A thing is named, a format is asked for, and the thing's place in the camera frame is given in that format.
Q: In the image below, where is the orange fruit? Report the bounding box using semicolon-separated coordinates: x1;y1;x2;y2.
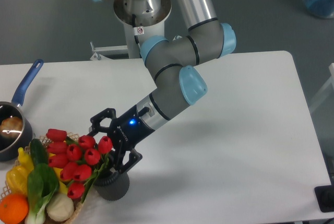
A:
1;194;29;223

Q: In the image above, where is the dark grey ribbed vase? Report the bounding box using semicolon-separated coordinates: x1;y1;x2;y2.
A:
92;149;130;202

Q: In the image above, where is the yellow banana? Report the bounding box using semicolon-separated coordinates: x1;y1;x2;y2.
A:
18;147;34;172

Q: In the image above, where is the green cucumber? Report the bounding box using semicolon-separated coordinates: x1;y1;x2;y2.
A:
29;138;49;166

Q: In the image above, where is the green bok choy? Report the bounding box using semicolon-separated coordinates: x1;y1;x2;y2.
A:
25;163;60;224

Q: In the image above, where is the red tulip bouquet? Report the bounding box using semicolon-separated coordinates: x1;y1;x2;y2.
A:
46;128;113;203

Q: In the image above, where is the woven wicker basket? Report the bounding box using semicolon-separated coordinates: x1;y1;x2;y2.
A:
1;132;83;223

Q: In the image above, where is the beige round bun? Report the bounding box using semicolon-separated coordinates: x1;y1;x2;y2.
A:
46;193;74;222

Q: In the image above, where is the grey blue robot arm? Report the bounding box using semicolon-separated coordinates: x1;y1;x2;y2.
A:
90;0;236;174

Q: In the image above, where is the white frame at right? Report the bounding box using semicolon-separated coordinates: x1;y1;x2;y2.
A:
308;63;333;114

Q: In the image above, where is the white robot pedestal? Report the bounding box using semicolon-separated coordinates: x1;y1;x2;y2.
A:
90;0;183;61

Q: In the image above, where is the black device at edge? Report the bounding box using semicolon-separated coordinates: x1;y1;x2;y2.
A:
314;185;333;213

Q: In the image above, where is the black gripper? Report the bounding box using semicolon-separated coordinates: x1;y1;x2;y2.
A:
88;105;154;174

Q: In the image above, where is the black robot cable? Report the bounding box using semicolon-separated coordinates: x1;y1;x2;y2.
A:
131;14;145;59

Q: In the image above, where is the brown bun in saucepan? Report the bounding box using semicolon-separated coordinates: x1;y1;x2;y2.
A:
1;116;23;139

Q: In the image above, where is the blue handled saucepan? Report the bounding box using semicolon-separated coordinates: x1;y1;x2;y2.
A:
1;59;44;162

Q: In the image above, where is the yellow bell pepper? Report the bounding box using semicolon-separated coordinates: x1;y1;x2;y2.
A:
6;165;28;196

